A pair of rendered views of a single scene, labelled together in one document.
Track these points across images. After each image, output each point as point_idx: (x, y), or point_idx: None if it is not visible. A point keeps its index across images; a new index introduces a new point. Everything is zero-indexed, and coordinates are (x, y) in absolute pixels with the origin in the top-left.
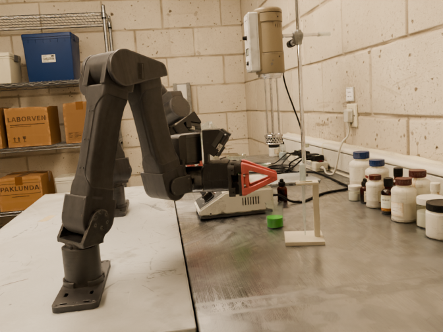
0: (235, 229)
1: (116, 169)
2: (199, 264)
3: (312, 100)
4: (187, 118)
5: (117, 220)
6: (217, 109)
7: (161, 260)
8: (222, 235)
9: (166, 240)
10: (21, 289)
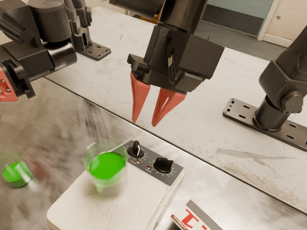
0: (64, 145)
1: (266, 77)
2: (39, 82)
3: None
4: (176, 36)
5: (210, 104)
6: None
7: (71, 75)
8: (65, 126)
9: (104, 96)
10: (108, 36)
